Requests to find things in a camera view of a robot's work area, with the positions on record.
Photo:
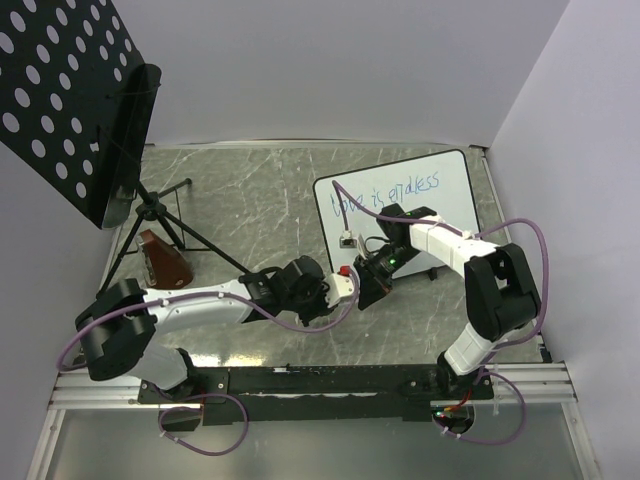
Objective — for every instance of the brown wooden metronome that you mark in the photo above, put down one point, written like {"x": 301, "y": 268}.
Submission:
{"x": 164, "y": 267}

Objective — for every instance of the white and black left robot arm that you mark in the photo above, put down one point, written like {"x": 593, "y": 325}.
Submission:
{"x": 120, "y": 329}

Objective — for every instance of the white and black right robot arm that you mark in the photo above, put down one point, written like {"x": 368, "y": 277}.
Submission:
{"x": 500, "y": 292}

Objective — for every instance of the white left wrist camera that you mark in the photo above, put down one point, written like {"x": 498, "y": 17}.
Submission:
{"x": 341, "y": 286}

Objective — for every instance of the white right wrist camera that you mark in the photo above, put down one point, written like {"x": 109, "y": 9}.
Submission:
{"x": 352, "y": 243}

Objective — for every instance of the aluminium rail frame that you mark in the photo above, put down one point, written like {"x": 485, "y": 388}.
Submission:
{"x": 256, "y": 201}

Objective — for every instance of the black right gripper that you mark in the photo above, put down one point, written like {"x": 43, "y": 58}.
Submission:
{"x": 373, "y": 285}

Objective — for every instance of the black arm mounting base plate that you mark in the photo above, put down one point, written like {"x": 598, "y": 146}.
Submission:
{"x": 300, "y": 393}

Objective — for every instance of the black perforated music stand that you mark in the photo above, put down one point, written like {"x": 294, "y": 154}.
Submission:
{"x": 76, "y": 104}

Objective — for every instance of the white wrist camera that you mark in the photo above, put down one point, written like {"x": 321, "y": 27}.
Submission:
{"x": 352, "y": 243}
{"x": 341, "y": 286}

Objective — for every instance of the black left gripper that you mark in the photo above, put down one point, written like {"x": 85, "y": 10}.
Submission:
{"x": 322, "y": 309}

